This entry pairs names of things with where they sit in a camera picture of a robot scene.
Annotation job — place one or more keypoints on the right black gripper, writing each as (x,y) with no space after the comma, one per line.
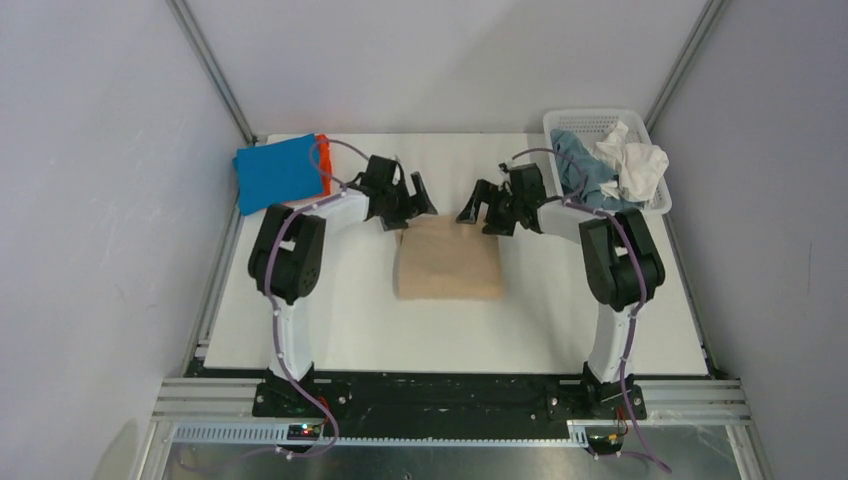
(483,193)

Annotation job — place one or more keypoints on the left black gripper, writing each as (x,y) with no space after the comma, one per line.
(414,206)

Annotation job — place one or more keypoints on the beige t shirt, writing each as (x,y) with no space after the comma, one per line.
(440,259)

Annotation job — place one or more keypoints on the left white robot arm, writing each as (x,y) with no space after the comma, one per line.
(287,256)

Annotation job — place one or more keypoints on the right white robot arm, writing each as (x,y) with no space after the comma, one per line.
(622,264)

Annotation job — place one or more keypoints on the grey blue t shirt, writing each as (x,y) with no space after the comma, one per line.
(584,178)

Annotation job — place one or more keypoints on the folded orange t shirt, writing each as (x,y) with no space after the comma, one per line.
(326,167)

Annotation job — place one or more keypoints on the white plastic basket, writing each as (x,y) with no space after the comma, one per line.
(592,125)

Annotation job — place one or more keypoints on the folded blue t shirt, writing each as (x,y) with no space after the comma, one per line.
(278,172)

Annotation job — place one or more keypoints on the white t shirt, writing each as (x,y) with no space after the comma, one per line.
(637,168)

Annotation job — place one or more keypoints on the left controller board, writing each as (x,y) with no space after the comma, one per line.
(304,432)

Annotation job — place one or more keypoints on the controller board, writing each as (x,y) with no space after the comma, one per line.
(304,432)
(604,445)

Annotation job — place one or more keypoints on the right controller board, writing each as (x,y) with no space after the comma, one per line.
(604,445)

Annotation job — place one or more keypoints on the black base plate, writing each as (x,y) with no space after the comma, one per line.
(447,406)

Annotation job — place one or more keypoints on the aluminium frame rail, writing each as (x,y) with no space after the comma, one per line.
(219,411)

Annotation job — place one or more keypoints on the right corner aluminium post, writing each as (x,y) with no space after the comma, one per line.
(706,23)

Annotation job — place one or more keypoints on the corner aluminium post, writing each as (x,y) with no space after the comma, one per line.
(198,42)
(706,23)

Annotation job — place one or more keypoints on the left corner aluminium post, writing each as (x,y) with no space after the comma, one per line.
(198,42)

